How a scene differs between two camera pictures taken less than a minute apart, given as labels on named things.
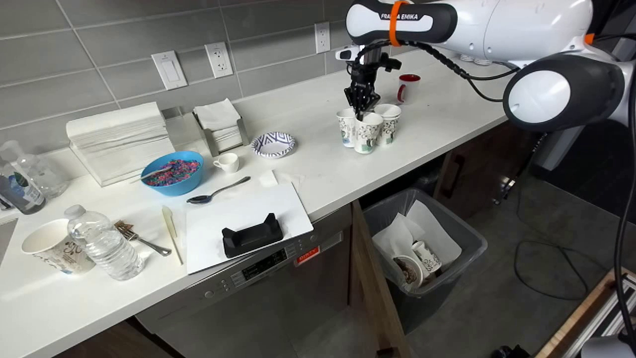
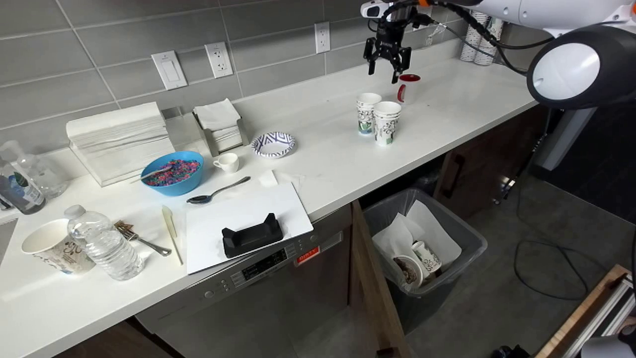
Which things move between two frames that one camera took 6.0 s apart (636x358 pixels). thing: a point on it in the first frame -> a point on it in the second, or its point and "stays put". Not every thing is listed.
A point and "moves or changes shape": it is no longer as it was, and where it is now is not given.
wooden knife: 171,228 stays put
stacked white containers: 221,125 stays put
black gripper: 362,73 -> 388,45
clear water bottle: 101,246 stays put
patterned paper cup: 366,133 -> 386,117
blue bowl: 175,174 stays put
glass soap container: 20,186 stays put
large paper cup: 52,242 stays put
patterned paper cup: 348,127 moves or changes shape
